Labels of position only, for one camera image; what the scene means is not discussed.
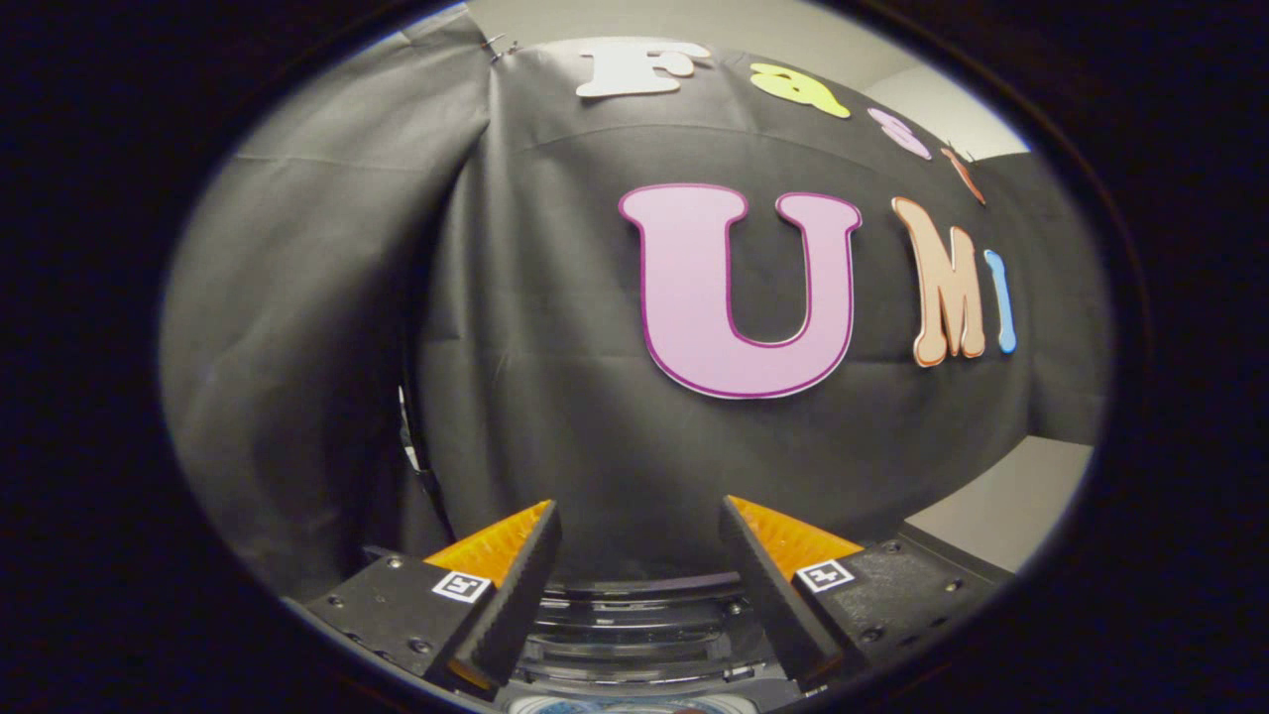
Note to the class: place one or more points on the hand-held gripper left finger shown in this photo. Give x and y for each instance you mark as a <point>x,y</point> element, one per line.
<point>516,595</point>

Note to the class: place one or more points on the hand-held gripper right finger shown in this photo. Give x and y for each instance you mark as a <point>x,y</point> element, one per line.
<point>768,595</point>

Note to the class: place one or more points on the grey washing machine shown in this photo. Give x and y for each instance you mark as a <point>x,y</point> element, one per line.
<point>634,691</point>

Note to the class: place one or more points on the beige cabinet with dark top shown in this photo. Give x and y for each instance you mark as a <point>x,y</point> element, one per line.
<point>1001,496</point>

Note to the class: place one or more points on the black backdrop cloth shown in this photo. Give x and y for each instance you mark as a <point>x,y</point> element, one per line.
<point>317,347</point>

